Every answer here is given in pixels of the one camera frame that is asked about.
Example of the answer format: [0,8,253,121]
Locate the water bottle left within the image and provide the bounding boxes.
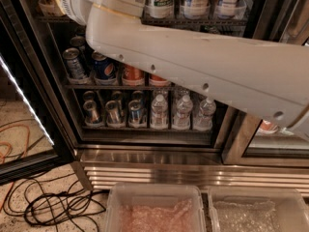
[151,94,168,130]

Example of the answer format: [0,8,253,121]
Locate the white blue can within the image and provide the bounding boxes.
[214,0,246,19]
[181,0,209,19]

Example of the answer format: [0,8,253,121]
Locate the open glass fridge door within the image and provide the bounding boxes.
[0,5,73,186]

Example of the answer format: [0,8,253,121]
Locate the white green orange can right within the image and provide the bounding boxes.
[146,0,174,18]

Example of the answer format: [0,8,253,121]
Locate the red Coca-Cola can front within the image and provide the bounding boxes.
[149,74,171,87]

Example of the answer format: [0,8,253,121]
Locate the black cable bundle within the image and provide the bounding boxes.
[2,169,109,232]

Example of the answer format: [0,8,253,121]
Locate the metal fridge bottom grille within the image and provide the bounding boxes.
[79,149,309,196]

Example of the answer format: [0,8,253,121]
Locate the small blue can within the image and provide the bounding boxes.
[128,100,146,128]

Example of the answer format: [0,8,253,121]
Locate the top wire shelf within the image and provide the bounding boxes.
[36,15,247,26]

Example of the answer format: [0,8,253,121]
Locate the orange red soda can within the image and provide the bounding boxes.
[122,64,145,86]

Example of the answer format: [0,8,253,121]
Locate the white blue can right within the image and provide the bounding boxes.
[214,0,246,19]

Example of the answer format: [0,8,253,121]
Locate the clear bin pink wrap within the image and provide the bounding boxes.
[104,183,207,232]

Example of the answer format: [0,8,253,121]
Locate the water bottle right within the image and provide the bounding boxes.
[193,98,216,131]

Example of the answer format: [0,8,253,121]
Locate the blue Pepsi can front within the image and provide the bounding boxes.
[92,51,117,85]

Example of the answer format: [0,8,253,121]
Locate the wire shelf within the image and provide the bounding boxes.
[36,15,247,26]
[65,84,179,91]

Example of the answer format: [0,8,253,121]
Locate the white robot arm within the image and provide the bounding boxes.
[61,0,309,139]

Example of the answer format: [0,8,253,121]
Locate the middle wire shelf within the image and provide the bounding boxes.
[65,84,179,91]

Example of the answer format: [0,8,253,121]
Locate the water bottle middle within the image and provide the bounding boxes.
[172,95,193,130]

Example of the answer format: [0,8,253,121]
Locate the orange gold can left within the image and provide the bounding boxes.
[39,0,65,17]

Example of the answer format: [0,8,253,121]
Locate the clear bin bubble wrap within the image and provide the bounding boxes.
[208,187,309,232]

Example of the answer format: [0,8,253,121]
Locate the small silver can middle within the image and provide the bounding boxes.
[105,101,125,128]

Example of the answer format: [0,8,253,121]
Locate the water bottle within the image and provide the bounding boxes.
[151,94,168,130]
[172,95,193,130]
[193,98,216,131]

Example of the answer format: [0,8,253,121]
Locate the small silver can left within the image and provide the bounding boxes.
[83,101,103,127]

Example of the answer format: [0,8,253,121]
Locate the small silver can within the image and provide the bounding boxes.
[105,101,125,128]
[83,101,103,127]

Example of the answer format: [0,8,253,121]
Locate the orange cable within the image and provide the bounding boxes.
[0,123,32,211]

